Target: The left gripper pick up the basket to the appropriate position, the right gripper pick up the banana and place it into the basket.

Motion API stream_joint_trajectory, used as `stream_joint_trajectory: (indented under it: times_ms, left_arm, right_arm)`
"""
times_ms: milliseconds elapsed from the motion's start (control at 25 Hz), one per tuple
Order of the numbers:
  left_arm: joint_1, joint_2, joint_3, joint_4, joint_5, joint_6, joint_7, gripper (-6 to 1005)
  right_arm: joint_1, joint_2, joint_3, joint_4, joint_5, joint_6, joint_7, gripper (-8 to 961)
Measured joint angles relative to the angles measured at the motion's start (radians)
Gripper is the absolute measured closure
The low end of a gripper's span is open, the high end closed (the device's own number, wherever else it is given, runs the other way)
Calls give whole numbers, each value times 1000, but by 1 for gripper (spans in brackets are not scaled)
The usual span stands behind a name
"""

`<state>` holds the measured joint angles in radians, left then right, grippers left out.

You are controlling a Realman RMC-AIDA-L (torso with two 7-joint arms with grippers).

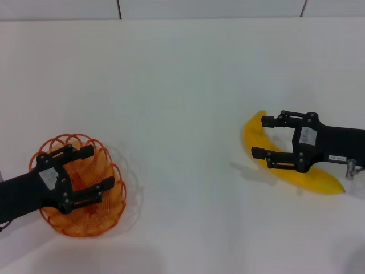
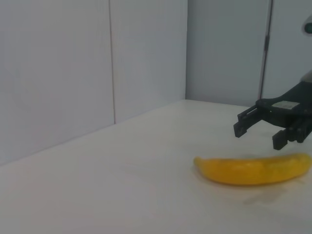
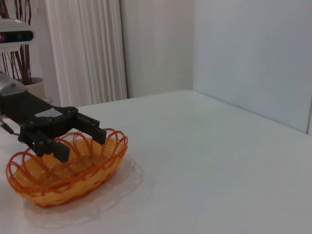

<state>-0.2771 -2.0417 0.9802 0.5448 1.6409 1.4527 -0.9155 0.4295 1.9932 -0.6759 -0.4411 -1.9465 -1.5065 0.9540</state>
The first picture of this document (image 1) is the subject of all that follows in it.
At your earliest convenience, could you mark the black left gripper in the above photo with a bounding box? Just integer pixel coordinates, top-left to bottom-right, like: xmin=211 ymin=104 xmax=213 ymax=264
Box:
xmin=0 ymin=144 xmax=115 ymax=225

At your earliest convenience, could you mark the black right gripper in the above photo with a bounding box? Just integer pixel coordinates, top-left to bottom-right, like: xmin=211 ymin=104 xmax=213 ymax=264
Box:
xmin=250 ymin=110 xmax=365 ymax=174

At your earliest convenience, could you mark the yellow banana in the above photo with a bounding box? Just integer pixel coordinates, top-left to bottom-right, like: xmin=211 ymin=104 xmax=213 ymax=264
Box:
xmin=242 ymin=110 xmax=346 ymax=195

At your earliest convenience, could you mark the orange woven plastic basket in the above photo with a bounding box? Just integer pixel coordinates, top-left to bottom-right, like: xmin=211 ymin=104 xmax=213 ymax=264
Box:
xmin=29 ymin=132 xmax=127 ymax=237

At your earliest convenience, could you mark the silver metal connector plug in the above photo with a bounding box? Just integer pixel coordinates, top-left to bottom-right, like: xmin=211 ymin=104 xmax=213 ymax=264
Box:
xmin=345 ymin=158 xmax=365 ymax=180

